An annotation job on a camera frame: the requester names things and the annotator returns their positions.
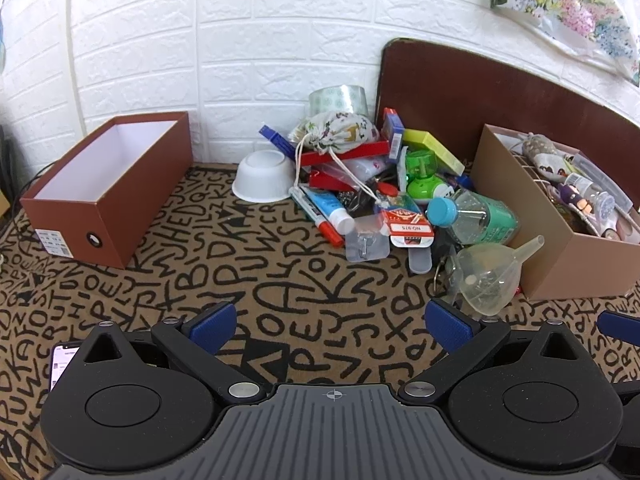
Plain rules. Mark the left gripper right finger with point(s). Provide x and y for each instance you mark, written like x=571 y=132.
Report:
x=469 y=345

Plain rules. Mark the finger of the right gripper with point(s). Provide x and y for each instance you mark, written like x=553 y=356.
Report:
x=619 y=326

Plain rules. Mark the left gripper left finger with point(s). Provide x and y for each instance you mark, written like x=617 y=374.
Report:
x=192 y=347

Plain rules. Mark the clear plastic funnel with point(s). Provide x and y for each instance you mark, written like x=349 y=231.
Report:
x=488 y=275

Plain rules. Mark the green label water bottle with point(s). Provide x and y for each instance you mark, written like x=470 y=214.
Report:
x=471 y=219

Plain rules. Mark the tan storage box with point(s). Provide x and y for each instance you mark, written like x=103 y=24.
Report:
x=570 y=265

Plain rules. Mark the red white card pack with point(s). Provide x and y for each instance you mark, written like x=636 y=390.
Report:
x=407 y=228

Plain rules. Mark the small clear bottle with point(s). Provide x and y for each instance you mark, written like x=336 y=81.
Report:
x=594 y=200

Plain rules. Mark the smartphone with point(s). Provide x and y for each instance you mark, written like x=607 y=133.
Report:
x=62 y=354

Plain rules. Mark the small clear plastic case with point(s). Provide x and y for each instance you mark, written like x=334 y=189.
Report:
x=368 y=240

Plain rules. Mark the white blue tube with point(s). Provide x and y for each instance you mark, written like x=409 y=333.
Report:
x=331 y=208

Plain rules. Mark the empty brown shoe box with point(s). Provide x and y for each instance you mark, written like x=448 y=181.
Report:
x=95 y=204

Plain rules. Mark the red white marker pen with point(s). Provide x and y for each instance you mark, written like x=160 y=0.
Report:
x=316 y=216

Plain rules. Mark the yellow green box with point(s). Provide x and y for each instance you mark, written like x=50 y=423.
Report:
x=424 y=140

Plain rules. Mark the green plastic dispenser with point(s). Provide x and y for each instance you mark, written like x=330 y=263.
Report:
x=424 y=183

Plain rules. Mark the white bowl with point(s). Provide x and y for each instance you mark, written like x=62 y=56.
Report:
x=264 y=177

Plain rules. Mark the mesh sachet of herbs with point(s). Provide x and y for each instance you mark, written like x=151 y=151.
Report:
x=545 y=157

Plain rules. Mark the red flat box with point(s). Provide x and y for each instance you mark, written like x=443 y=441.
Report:
x=378 y=148

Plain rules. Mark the blue red small box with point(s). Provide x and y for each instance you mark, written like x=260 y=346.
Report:
x=393 y=132

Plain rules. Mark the dark brown wooden board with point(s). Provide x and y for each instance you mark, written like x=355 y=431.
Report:
x=454 y=93

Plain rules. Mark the floral plastic bag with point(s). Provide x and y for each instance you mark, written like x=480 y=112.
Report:
x=602 y=33

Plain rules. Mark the floral drawstring pouch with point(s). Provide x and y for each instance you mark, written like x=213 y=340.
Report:
x=337 y=132

